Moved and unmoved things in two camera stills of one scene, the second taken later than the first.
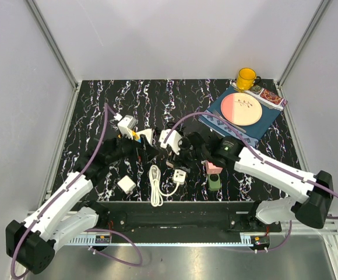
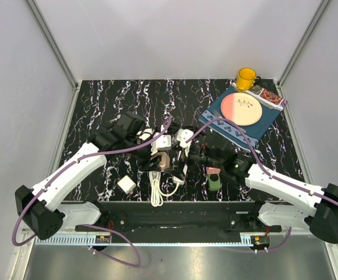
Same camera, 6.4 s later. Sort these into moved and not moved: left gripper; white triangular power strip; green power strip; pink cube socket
Moved: left gripper
Not moved: green power strip; white triangular power strip; pink cube socket
